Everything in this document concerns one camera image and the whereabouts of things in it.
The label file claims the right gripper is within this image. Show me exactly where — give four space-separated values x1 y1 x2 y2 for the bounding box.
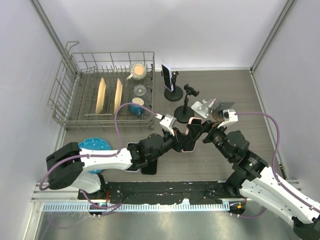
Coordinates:
187 119 234 162

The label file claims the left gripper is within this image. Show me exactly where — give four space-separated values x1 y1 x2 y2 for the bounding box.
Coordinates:
148 126 192 162

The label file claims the pink phone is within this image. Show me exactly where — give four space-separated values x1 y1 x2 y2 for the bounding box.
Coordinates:
183 117 203 153

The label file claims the wooden base phone stand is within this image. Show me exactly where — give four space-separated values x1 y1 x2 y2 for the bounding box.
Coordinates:
212 101 235 123

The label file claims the black gooseneck phone stand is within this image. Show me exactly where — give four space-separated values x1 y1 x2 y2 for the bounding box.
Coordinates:
174 84 200 124

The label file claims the black round-base phone stand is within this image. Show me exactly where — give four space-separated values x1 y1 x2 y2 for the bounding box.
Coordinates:
164 71 183 102

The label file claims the black phone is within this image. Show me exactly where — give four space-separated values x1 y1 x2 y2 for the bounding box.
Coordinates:
141 159 158 176

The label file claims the lavender case phone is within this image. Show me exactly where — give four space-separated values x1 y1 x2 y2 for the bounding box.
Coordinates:
124 142 140 173

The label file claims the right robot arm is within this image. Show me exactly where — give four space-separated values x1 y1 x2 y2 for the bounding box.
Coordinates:
188 120 320 240

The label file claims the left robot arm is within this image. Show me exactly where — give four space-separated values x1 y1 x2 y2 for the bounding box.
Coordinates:
44 127 198 200

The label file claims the white folding phone stand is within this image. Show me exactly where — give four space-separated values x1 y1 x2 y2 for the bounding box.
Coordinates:
191 98 216 119

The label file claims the blue ceramic mug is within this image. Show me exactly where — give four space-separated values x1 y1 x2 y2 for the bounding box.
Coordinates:
128 97 145 118

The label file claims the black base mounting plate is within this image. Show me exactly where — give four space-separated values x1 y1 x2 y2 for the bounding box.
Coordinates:
87 181 243 205

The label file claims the clear glass cup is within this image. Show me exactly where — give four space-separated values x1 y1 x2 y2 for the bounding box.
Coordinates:
133 84 151 103

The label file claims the right yellow plate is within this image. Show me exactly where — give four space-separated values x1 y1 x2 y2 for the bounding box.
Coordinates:
113 78 123 115

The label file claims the yellow plate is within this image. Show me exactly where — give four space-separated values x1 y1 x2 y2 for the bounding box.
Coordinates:
95 77 107 114
113 78 123 115

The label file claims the cream ribbed mug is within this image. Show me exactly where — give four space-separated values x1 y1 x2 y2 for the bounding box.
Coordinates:
126 62 147 81

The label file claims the blue polka dot plate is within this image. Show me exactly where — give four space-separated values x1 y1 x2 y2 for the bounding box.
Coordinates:
78 137 112 175

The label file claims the left yellow plate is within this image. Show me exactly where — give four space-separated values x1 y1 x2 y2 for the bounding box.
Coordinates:
95 77 107 114

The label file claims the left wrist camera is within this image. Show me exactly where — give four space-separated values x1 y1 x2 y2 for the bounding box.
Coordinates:
155 113 177 136

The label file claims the grey wire dish rack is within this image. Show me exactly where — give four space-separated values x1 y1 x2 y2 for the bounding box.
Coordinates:
47 41 155 130

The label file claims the white slotted cable duct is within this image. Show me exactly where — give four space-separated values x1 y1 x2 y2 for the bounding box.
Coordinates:
42 201 230 212

